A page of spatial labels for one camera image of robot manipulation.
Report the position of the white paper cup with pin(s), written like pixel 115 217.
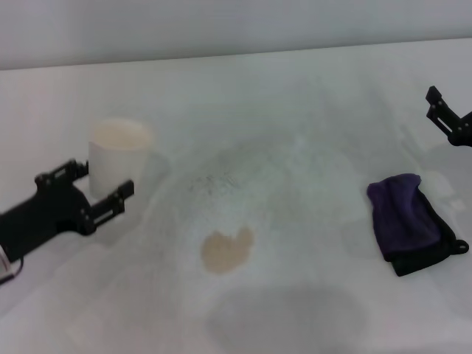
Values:
pixel 118 162

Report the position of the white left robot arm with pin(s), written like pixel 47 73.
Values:
pixel 5 269

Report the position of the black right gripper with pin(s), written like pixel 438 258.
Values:
pixel 464 131

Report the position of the brown water stain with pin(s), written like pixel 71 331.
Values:
pixel 225 250

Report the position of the purple rag with black trim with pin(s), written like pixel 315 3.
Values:
pixel 405 217

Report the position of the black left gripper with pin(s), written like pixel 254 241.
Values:
pixel 40 212

